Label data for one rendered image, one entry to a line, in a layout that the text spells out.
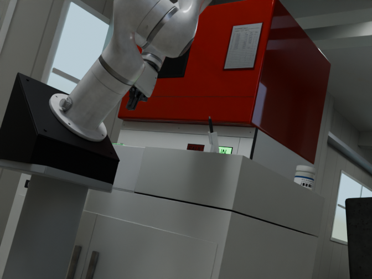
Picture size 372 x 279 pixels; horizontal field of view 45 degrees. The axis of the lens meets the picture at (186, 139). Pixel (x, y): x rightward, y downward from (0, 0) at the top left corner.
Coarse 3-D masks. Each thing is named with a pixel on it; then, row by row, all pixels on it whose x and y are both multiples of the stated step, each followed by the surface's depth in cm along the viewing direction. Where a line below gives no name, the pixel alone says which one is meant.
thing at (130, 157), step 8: (112, 144) 146; (120, 152) 143; (128, 152) 141; (136, 152) 139; (120, 160) 142; (128, 160) 140; (136, 160) 138; (120, 168) 141; (128, 168) 139; (136, 168) 137; (120, 176) 140; (128, 176) 138; (136, 176) 136; (120, 184) 139; (128, 184) 137
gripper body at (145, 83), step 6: (150, 66) 155; (144, 72) 153; (150, 72) 155; (156, 72) 158; (138, 78) 151; (144, 78) 153; (150, 78) 155; (156, 78) 158; (138, 84) 152; (144, 84) 154; (150, 84) 156; (138, 90) 154; (144, 90) 154; (150, 90) 156; (138, 96) 158
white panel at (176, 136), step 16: (128, 128) 235; (144, 128) 228; (160, 128) 222; (176, 128) 216; (192, 128) 210; (208, 128) 204; (224, 128) 199; (240, 128) 194; (256, 128) 190; (128, 144) 232; (144, 144) 225; (160, 144) 219; (176, 144) 213; (224, 144) 196; (240, 144) 191
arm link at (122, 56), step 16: (128, 0) 112; (144, 0) 111; (160, 0) 113; (128, 16) 113; (144, 16) 112; (160, 16) 112; (128, 32) 116; (144, 32) 114; (112, 48) 116; (128, 48) 117; (112, 64) 117; (128, 64) 117; (144, 64) 122; (128, 80) 119
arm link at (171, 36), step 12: (180, 0) 122; (192, 0) 117; (204, 0) 124; (168, 12) 112; (180, 12) 115; (192, 12) 115; (168, 24) 112; (180, 24) 113; (192, 24) 115; (156, 36) 113; (168, 36) 113; (180, 36) 113; (192, 36) 115; (156, 48) 117; (168, 48) 114; (180, 48) 115
